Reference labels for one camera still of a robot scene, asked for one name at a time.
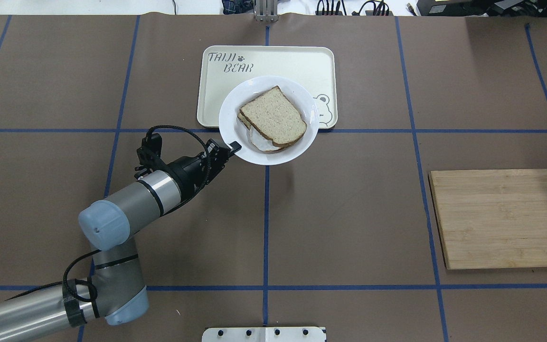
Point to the white bread slice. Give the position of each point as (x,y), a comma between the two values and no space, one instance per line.
(275,117)

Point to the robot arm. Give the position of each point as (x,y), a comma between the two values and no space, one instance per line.
(116,290)

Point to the aluminium frame post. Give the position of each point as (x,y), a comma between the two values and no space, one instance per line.
(266,10)

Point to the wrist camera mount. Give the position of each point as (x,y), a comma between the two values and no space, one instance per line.
(149,156)

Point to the cream rectangular tray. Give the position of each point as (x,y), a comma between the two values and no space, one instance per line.
(226,66)

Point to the white round plate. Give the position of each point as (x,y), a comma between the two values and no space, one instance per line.
(231,129)

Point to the wooden cutting board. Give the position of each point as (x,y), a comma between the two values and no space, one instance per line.
(491,219)

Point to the white camera pillar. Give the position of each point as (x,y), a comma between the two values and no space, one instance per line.
(265,334)

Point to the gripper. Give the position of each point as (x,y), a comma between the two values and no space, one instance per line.
(189,174)

